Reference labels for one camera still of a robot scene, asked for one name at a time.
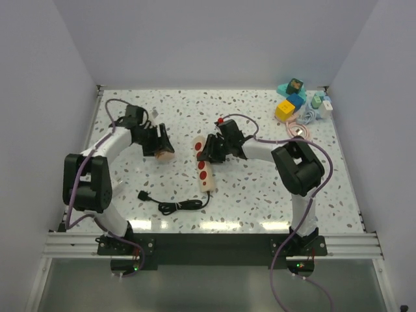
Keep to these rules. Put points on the yellow cube socket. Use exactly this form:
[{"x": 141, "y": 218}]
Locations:
[{"x": 284, "y": 110}]

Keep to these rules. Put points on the blue cube socket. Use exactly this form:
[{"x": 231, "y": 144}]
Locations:
[{"x": 296, "y": 100}]

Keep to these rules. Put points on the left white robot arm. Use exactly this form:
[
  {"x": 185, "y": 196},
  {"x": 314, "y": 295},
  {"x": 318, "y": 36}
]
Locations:
[{"x": 87, "y": 186}]

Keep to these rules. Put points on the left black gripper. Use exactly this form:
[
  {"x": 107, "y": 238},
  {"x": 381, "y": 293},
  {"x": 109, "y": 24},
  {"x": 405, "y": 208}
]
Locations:
[{"x": 161, "y": 143}]

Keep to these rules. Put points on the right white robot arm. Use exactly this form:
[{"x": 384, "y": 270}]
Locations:
[{"x": 299, "y": 169}]

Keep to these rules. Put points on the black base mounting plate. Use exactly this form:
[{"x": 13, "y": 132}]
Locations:
[{"x": 149, "y": 251}]

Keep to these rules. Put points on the green small charger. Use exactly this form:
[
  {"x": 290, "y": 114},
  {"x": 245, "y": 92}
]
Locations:
[{"x": 316, "y": 101}]

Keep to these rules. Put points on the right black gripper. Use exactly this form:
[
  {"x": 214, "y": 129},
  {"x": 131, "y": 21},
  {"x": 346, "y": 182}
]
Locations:
[{"x": 211, "y": 155}]

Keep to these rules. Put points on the white cube plug adapter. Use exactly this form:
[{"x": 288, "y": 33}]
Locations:
[{"x": 117, "y": 186}]

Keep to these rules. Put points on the white charger block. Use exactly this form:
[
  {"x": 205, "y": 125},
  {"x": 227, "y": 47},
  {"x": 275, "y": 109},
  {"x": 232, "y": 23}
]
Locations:
[{"x": 325, "y": 109}]

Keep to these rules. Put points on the beige power strip red sockets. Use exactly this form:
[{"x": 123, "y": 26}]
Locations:
[{"x": 204, "y": 168}]

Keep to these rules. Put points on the beige cube plug adapter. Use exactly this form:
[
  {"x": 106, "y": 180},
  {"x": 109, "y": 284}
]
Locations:
[{"x": 164, "y": 156}]

